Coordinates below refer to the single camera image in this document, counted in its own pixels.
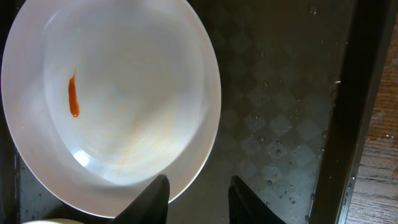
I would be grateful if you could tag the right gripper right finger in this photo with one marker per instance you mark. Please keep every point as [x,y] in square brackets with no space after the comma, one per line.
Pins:
[245,207]

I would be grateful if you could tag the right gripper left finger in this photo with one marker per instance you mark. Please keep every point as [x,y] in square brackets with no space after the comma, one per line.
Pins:
[150,207]

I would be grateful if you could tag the pinkish white plate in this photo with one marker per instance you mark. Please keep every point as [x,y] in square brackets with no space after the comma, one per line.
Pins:
[101,97]

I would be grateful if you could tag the brown large tray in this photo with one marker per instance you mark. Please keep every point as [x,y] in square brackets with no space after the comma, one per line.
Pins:
[298,79]

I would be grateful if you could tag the cream white plate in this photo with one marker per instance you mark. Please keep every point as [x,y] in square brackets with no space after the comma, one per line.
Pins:
[54,221]

